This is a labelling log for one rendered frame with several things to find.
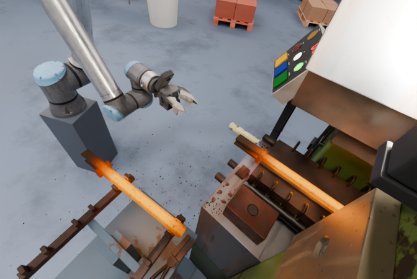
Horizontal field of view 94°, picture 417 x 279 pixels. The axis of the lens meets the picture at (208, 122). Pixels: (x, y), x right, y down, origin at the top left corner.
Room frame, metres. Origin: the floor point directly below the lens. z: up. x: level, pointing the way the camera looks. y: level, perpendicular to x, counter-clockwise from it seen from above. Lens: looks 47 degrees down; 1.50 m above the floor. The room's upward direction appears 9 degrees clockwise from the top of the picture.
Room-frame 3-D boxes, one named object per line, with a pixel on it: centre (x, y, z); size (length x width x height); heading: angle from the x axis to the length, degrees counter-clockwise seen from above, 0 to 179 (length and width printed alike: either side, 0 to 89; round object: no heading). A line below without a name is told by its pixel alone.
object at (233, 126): (0.72, -0.32, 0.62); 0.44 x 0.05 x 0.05; 56
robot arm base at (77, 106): (0.79, 0.86, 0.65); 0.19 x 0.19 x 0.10
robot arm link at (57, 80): (0.80, 0.86, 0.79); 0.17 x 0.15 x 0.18; 153
